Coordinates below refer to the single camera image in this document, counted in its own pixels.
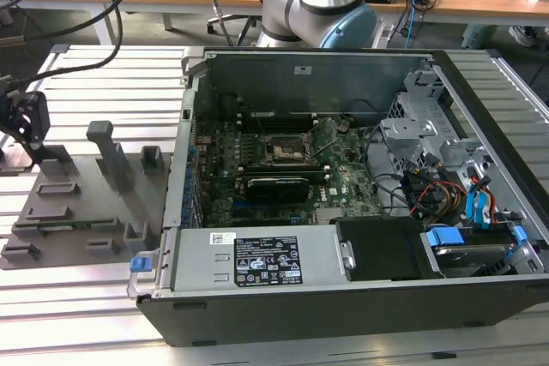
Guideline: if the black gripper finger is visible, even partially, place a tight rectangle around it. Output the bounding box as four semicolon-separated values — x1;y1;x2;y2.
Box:
20;90;48;165

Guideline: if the thin metal locking lever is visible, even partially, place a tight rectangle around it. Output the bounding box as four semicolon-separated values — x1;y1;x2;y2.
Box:
314;137;336;158
250;106;265;136

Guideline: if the metal socket cover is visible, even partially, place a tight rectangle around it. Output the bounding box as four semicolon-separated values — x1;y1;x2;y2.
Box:
306;118;341;152

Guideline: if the CPU socket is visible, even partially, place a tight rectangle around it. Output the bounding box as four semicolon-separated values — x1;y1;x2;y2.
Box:
263;133;317;166

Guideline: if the grey parts rack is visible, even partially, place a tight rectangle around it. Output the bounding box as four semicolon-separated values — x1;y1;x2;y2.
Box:
0;119;172;273

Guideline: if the office chair base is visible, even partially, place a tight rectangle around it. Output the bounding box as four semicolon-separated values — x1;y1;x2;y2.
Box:
207;13;263;48

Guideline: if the grey power supply unit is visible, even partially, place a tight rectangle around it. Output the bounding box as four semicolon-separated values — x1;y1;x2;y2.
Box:
156;226;357;298

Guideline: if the black graphics card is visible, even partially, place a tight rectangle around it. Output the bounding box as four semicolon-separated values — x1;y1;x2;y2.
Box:
244;173;311;205

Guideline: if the green motherboard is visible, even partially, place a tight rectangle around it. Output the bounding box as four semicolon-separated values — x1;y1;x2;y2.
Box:
195;116;385;228

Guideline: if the black open PC case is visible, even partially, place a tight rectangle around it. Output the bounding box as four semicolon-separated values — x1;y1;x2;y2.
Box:
127;46;549;348

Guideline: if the silver metal drive cage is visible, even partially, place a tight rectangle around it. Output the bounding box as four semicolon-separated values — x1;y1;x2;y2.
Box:
379;68;494;183

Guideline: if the pale green trouser leg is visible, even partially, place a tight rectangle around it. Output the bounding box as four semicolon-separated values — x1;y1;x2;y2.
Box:
462;22;498;50

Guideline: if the hard disk in blue carrier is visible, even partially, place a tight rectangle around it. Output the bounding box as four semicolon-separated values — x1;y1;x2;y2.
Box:
422;225;531;280

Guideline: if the white sneaker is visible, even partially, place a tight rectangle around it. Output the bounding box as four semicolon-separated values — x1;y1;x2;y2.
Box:
509;25;537;48

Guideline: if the thin blue cable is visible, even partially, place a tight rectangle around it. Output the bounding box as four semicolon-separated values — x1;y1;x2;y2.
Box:
407;0;417;48

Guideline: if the red yellow black wire bundle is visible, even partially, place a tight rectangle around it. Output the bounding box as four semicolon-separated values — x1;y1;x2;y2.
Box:
402;159;468;217

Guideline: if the blue flat data wire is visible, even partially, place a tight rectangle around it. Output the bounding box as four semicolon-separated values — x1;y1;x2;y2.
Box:
464;188;494;230

